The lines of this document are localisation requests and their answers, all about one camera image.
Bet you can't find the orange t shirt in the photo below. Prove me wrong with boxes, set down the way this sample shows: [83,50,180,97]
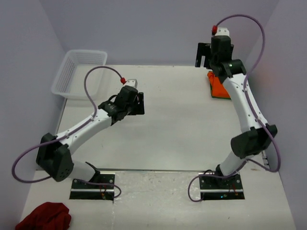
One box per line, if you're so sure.
[207,71,231,100]

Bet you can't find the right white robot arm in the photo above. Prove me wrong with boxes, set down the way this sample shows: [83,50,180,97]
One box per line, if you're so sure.
[195,35,277,188]

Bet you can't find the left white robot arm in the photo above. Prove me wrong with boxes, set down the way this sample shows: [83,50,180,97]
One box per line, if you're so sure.
[36,86,145,188]

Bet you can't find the folded green t shirt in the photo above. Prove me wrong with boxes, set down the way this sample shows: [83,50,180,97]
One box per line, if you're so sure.
[210,80,231,100]

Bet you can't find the white plastic mesh basket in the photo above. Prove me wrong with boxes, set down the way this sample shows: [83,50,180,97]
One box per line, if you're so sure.
[51,49,107,100]

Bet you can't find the crumpled dark red t shirt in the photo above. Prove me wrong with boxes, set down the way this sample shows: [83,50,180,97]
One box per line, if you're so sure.
[15,202,71,230]

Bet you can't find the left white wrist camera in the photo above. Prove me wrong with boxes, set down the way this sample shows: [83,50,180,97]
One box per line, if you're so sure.
[125,79,138,89]

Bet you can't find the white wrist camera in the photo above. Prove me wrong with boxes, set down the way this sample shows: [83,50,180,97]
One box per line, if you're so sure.
[125,79,138,89]
[215,27,230,36]

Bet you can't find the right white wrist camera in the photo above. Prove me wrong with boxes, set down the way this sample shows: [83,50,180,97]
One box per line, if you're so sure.
[215,27,230,36]

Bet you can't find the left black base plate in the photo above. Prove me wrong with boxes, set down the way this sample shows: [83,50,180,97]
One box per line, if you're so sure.
[69,172,115,201]

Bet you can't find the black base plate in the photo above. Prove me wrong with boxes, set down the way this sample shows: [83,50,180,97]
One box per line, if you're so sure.
[199,173,245,201]
[69,172,115,201]

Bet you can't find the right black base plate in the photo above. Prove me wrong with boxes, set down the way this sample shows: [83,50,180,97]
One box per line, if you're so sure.
[199,173,245,201]

